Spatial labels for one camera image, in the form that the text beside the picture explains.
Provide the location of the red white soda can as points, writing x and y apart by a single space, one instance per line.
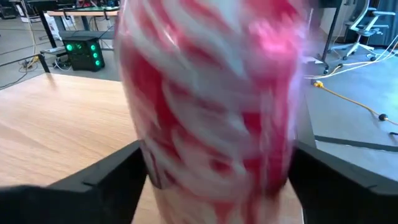
211 109

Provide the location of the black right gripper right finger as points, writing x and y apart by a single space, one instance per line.
342 199

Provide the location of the black computer tower green lights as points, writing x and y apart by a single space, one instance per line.
82 56

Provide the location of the white office chair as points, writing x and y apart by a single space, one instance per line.
362 29

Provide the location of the wooden top desk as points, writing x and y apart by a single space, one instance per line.
81 13

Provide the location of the wooden shelf black metal frame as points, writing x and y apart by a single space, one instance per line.
62 124

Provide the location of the black stand pole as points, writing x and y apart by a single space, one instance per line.
330 34

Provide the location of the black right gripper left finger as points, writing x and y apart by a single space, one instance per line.
77 205

